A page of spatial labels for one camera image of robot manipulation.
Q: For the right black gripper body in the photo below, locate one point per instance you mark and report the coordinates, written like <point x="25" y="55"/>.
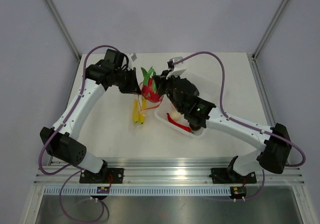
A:
<point x="167" y="87"/>

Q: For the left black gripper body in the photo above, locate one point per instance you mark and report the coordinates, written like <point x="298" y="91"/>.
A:
<point x="125" y="80"/>

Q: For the red dragon fruit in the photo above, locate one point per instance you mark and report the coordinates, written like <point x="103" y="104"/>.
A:
<point x="149" y="89"/>

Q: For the clear zip bag orange zipper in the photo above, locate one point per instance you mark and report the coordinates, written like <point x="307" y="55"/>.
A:
<point x="149" y="106"/>

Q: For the yellow banana bunch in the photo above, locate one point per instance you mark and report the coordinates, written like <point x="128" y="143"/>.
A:
<point x="137" y="114"/>

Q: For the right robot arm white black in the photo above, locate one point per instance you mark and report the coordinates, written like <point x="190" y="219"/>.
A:
<point x="271" y="143"/>

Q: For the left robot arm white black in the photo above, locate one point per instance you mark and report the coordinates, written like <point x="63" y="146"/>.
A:
<point x="61" y="140"/>

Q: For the white egg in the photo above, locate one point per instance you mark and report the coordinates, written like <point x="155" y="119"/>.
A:
<point x="176" y="116"/>

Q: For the white plastic perforated basket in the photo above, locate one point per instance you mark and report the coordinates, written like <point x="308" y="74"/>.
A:
<point x="208" y="98"/>

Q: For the dark purple mangosteen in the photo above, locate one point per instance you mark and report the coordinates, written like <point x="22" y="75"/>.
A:
<point x="194" y="128"/>

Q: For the red chili pepper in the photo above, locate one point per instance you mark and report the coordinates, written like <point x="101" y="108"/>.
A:
<point x="182" y="123"/>

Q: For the left small circuit board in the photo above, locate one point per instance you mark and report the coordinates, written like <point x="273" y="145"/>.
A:
<point x="103" y="190"/>

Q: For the small circuit board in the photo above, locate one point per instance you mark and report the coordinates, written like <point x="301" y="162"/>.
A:
<point x="103" y="190"/>
<point x="240" y="191"/>

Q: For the right small circuit board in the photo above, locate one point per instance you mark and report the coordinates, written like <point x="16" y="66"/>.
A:
<point x="240" y="191"/>

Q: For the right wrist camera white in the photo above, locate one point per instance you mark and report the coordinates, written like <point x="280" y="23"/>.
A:
<point x="176" y="67"/>

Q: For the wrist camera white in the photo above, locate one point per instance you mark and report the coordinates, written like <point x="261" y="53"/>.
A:
<point x="130" y="58"/>
<point x="176" y="67"/>

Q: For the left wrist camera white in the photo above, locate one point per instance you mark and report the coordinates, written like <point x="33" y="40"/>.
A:
<point x="130" y="58"/>

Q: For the aluminium mounting rail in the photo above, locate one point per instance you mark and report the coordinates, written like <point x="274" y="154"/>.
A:
<point x="167" y="172"/>

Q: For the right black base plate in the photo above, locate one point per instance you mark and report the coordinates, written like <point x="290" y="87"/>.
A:
<point x="223" y="175"/>

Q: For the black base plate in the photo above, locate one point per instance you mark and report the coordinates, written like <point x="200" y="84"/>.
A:
<point x="104" y="176"/>
<point x="223" y="175"/>

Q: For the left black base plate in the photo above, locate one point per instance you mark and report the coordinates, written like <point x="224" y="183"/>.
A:
<point x="104" y="176"/>

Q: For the left aluminium frame post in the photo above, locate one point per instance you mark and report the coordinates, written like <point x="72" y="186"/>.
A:
<point x="63" y="29"/>

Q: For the aluminium frame post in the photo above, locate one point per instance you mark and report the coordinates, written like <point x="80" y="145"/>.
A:
<point x="63" y="29"/>
<point x="270" y="28"/>

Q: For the white slotted cable duct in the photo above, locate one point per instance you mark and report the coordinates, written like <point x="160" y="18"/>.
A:
<point x="193" y="191"/>

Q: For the right aluminium frame post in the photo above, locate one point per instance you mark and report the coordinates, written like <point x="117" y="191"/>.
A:
<point x="270" y="28"/>

